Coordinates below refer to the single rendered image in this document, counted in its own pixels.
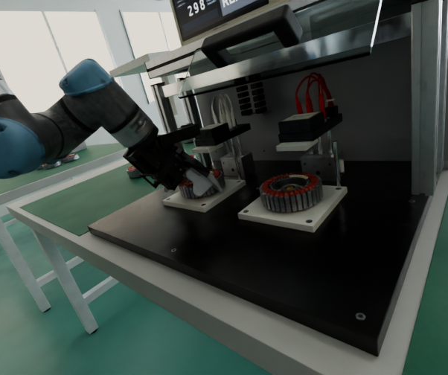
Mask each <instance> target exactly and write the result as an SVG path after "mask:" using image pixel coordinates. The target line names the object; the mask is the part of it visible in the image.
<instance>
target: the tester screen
mask: <svg viewBox="0 0 448 375"><path fill-rule="evenodd" d="M195 1H198V0H174V3H175V6H176V12H177V14H178V17H179V23H180V26H181V29H182V25H184V24H186V23H188V22H190V21H192V20H194V19H196V18H198V17H200V16H202V15H204V14H206V13H208V12H210V11H212V10H214V9H216V8H217V10H218V14H219V16H218V17H216V18H214V19H212V20H210V21H208V22H205V23H203V24H201V25H199V26H197V27H195V28H193V29H191V30H189V31H186V32H183V29H182V35H183V38H184V37H186V36H188V35H191V34H192V33H195V32H197V31H200V30H202V29H203V28H206V27H208V26H210V25H212V24H214V23H216V22H219V21H221V20H223V19H225V18H228V17H230V16H232V15H234V14H235V13H239V12H240V11H242V10H245V9H247V8H249V7H251V6H253V5H256V4H258V3H260V2H262V1H265V0H257V1H254V2H252V3H251V4H248V5H246V6H244V7H242V8H240V9H238V10H236V11H234V12H231V13H229V14H227V15H225V16H223V13H222V10H221V6H220V0H205V5H206V8H207V9H206V10H204V11H202V12H201V13H198V14H196V15H195V16H192V17H190V18H189V16H188V11H187V8H186V7H187V6H188V5H190V4H193V3H194V2H195Z"/></svg>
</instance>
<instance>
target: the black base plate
mask: <svg viewBox="0 0 448 375"><path fill-rule="evenodd" d="M254 164H255V171H253V172H252V173H250V174H249V175H247V176H245V177H244V176H242V180H245V181H246V185H244V186H243V187H242V188H241V189H239V190H237V191H236V192H234V193H233V194H232V195H230V196H229V197H227V198H226V199H224V200H223V201H221V202H220V203H218V204H217V205H215V206H214V207H213V208H211V209H210V210H208V211H206V212H205V213H204V212H200V211H192V210H188V209H184V208H176V207H172V206H168V205H163V202H162V200H164V199H166V198H168V197H169V196H172V195H173V194H175V193H177V192H179V191H180V190H179V186H177V188H176V189H175V191H174V190H169V191H168V192H165V191H164V187H161V188H159V189H158V190H156V191H154V192H152V193H150V194H148V195H146V196H144V197H142V198H140V199H138V200H137V201H135V202H133V203H131V204H129V205H127V206H125V207H123V208H121V209H119V210H118V211H116V212H114V213H112V214H110V215H108V216H106V217H104V218H102V219H99V220H98V221H97V222H94V223H92V224H91V225H88V226H87V227H88V229H89V231H90V234H93V235H95V236H97V237H100V238H102V239H104V240H107V241H109V242H111V243H114V244H116V245H118V246H121V247H123V248H125V249H128V250H130V251H133V252H135V253H136V254H139V255H141V256H144V257H146V258H149V259H151V260H154V261H155V262H157V263H160V264H162V265H165V266H167V267H170V268H171V269H175V270H176V271H178V272H181V273H183V274H185V275H188V276H190V277H192V278H195V279H197V280H199V281H202V282H204V283H207V284H209V285H211V286H214V287H216V288H218V289H221V290H223V291H225V292H228V293H230V294H232V295H235V296H237V297H239V298H242V299H243V300H246V301H248V302H251V303H253V304H256V305H258V306H259V307H262V308H264V309H267V310H269V311H272V312H274V313H277V314H279V315H282V316H283V317H285V318H288V319H290V320H293V321H295V322H297V323H299V324H302V325H304V326H306V327H309V328H311V329H313V330H316V331H318V332H320V333H323V334H325V335H327V336H330V337H332V338H334V339H337V340H339V341H341V342H344V343H346V344H349V345H350V346H353V347H355V348H358V349H360V350H363V351H365V352H366V353H369V354H371V355H374V356H377V357H378V356H379V354H380V350H381V348H382V346H383V342H384V339H385V335H386V333H387V330H388V326H389V324H390V321H391V317H392V315H393V312H394V309H395V307H396V304H397V300H398V298H399V295H400V291H401V289H402V286H403V282H404V280H405V277H406V273H407V271H408V269H409V265H410V263H411V260H412V256H413V254H414V251H415V247H416V245H417V241H418V238H419V236H420V232H421V230H422V227H423V224H424V221H425V219H426V215H427V212H428V210H429V206H430V203H431V201H432V197H433V196H425V193H420V194H419V195H412V161H344V167H345V173H344V174H343V175H342V176H341V184H342V187H347V189H348V192H347V193H346V194H345V196H344V197H343V198H342V199H341V201H340V202H339V203H338V204H337V206H336V207H335V208H334V209H333V210H332V211H331V212H330V214H329V215H328V216H327V218H326V219H325V220H324V221H323V223H322V224H321V225H320V226H319V227H318V228H317V229H316V231H315V232H314V233H313V232H308V231H301V230H296V229H292V228H285V227H280V226H276V225H269V224H264V223H260V222H252V221H248V220H244V219H239V218H238V215H237V214H238V213H239V212H241V211H242V210H243V209H244V208H245V207H247V206H248V205H249V204H251V203H252V202H253V201H255V200H256V199H257V198H258V197H259V196H260V190H259V189H260V186H261V185H262V184H263V183H264V182H265V181H267V180H268V179H270V178H273V177H274V176H277V175H281V174H284V175H285V174H286V173H288V174H290V173H294V172H297V173H298V172H302V168H301V161H254Z"/></svg>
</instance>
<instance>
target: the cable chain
mask: <svg viewBox="0 0 448 375"><path fill-rule="evenodd" d="M250 86H251V89H255V90H253V91H252V95H257V96H255V97H253V101H254V102H256V101H259V102H257V103H254V106H255V108H258V107H260V108H258V109H256V110H255V112H252V109H249V108H251V107H252V106H251V104H250V103H248V102H250V97H247V96H249V92H248V91H247V92H243V91H245V90H248V86H247V85H245V86H240V87H237V88H236V90H237V92H241V93H239V94H237V97H238V98H242V97H245V98H243V99H240V100H239V104H243V105H241V106H240V110H244V109H245V110H244V111H242V112H241V115H242V116H243V117H248V116H251V115H254V114H257V115H264V114H266V113H268V112H271V110H267V108H266V106H265V105H266V101H265V100H264V99H265V96H264V94H262V93H263V88H262V89H257V88H260V87H262V86H263V84H262V82H259V83H253V84H251V85H250ZM258 94H261V95H258ZM260 100H263V101H260ZM244 103H246V104H244ZM262 106H265V107H262Z"/></svg>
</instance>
